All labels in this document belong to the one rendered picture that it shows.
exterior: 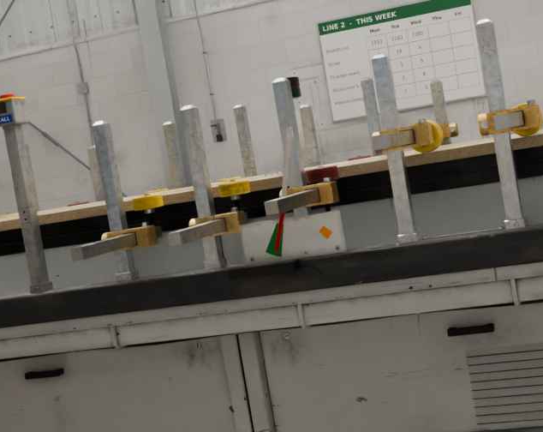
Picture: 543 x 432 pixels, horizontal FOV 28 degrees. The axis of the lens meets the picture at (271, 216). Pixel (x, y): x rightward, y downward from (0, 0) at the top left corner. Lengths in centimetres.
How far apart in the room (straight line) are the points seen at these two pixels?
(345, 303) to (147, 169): 814
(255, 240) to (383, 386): 55
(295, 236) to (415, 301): 33
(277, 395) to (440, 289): 64
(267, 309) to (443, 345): 47
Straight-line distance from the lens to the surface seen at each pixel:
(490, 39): 249
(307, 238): 260
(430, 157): 269
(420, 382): 287
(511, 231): 248
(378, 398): 290
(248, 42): 1026
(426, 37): 979
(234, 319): 273
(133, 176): 1076
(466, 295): 256
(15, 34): 1138
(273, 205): 229
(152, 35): 1042
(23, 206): 292
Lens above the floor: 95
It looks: 3 degrees down
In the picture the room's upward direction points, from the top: 10 degrees counter-clockwise
